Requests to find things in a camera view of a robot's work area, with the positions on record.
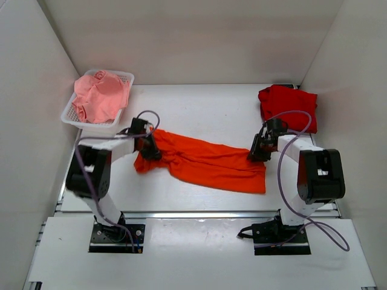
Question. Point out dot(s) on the orange t shirt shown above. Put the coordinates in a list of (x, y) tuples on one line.
[(206, 164)]

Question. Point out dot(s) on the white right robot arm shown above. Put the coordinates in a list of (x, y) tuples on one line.
[(320, 178)]

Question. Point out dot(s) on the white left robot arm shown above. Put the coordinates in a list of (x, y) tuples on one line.
[(89, 174)]

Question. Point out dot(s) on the white plastic basket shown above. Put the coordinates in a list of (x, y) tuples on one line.
[(69, 115)]

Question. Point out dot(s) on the pink t shirt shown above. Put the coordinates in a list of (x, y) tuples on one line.
[(100, 96)]

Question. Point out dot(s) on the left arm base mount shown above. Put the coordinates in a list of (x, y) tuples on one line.
[(105, 239)]

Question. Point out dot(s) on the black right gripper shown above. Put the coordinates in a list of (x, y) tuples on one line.
[(254, 155)]

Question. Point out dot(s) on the red folded t shirt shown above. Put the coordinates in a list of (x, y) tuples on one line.
[(277, 99)]

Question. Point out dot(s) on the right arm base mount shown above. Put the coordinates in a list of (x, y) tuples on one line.
[(274, 238)]

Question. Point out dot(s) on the aluminium table rail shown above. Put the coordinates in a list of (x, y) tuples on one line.
[(199, 214)]

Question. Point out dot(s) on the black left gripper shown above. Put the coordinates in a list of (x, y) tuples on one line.
[(153, 153)]

